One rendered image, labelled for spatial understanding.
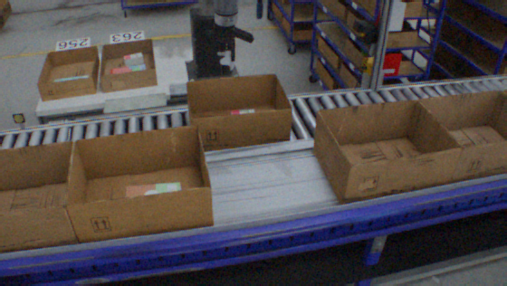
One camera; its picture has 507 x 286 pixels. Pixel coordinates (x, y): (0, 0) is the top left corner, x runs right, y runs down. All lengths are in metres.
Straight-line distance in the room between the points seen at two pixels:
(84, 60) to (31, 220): 1.50
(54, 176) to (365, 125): 1.08
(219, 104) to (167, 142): 0.60
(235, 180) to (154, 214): 0.34
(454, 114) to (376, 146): 0.35
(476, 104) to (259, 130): 0.86
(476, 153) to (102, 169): 1.21
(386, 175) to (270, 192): 0.36
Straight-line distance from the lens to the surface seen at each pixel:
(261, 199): 1.35
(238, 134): 1.70
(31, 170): 1.50
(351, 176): 1.27
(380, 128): 1.61
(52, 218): 1.22
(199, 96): 1.92
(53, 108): 2.22
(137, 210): 1.18
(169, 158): 1.44
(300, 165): 1.48
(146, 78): 2.20
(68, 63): 2.60
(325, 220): 1.27
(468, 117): 1.83
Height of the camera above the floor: 1.83
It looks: 37 degrees down
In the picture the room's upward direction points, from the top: straight up
